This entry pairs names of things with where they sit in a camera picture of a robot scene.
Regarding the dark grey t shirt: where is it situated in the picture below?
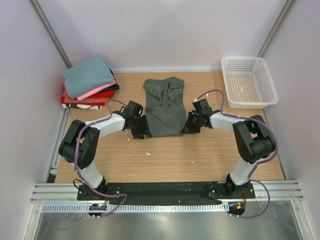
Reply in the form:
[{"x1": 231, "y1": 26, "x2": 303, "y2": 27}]
[{"x1": 143, "y1": 76, "x2": 187, "y2": 138}]

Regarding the folded red t shirt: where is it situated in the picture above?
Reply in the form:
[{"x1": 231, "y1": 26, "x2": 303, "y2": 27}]
[{"x1": 60, "y1": 90, "x2": 115, "y2": 106}]

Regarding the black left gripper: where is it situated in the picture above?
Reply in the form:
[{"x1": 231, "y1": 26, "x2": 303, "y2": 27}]
[{"x1": 130, "y1": 115, "x2": 152, "y2": 140}]

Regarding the aluminium front frame rail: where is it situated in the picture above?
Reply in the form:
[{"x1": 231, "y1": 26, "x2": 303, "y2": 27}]
[{"x1": 30, "y1": 180, "x2": 304, "y2": 204}]

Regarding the folded pink t shirt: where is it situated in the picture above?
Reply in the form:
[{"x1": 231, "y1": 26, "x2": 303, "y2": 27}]
[{"x1": 76, "y1": 80, "x2": 116, "y2": 101}]

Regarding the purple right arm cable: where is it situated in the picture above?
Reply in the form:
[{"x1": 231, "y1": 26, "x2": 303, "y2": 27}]
[{"x1": 193, "y1": 89, "x2": 279, "y2": 221}]

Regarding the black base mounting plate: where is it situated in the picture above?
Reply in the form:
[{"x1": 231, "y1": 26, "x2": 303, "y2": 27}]
[{"x1": 74, "y1": 181, "x2": 257, "y2": 206}]

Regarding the folded white patterned t shirt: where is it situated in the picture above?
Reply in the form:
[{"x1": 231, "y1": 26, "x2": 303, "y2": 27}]
[{"x1": 60, "y1": 101, "x2": 105, "y2": 111}]

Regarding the white plastic mesh basket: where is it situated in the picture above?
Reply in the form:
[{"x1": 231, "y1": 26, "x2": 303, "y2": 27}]
[{"x1": 221, "y1": 56, "x2": 279, "y2": 109}]

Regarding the slotted grey cable duct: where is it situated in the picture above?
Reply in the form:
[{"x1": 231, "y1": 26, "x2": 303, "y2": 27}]
[{"x1": 41, "y1": 202, "x2": 229, "y2": 214}]

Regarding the folded black t shirt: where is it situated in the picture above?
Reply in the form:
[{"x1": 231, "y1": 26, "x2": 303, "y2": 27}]
[{"x1": 102, "y1": 69, "x2": 120, "y2": 92}]

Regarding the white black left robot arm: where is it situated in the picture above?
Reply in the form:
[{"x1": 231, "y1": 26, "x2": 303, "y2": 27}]
[{"x1": 58, "y1": 100, "x2": 148, "y2": 200}]

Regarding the folded teal t shirt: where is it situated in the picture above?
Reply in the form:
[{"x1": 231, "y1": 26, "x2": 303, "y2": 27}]
[{"x1": 61, "y1": 54, "x2": 116, "y2": 99}]

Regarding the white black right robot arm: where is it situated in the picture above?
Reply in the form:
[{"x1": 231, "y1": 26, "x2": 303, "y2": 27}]
[{"x1": 182, "y1": 99, "x2": 279, "y2": 198}]

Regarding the right aluminium frame post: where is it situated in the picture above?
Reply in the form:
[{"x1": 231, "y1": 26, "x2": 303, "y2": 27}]
[{"x1": 257, "y1": 0, "x2": 297, "y2": 58}]

